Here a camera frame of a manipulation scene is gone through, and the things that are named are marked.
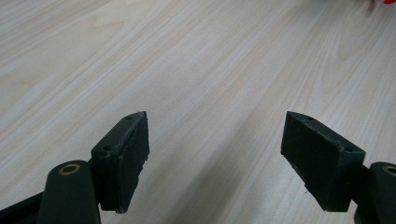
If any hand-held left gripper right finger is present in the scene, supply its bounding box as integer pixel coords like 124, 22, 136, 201
280, 110, 367, 213

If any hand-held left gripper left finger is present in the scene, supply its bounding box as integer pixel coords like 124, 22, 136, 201
90, 110, 150, 215

